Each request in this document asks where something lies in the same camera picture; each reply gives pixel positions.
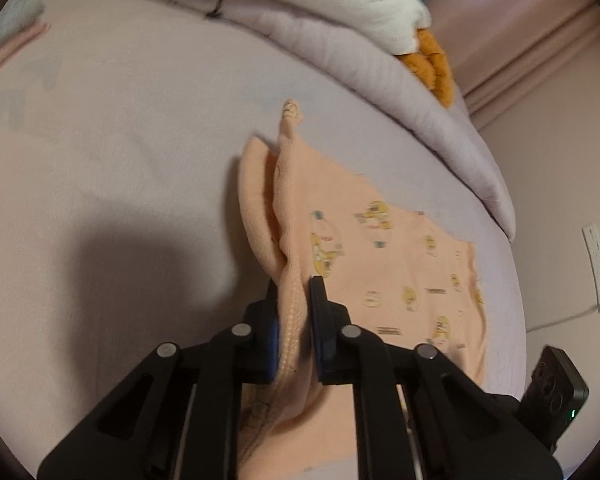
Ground orange cartoon print baby garment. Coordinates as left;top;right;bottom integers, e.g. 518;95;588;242
238;101;486;479

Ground lilac bed sheet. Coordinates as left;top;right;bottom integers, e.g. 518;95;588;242
0;0;527;472

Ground lilac folded quilt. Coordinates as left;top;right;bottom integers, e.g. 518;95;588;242
34;0;517;241

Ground pink curtain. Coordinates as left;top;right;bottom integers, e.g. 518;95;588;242
426;0;600;129

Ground pink folded garment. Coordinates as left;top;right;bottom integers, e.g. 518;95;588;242
0;21;50;68

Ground grey folded garment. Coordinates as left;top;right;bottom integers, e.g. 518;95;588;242
0;0;44;47

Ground white wall power strip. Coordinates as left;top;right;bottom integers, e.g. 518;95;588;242
582;223;600;312

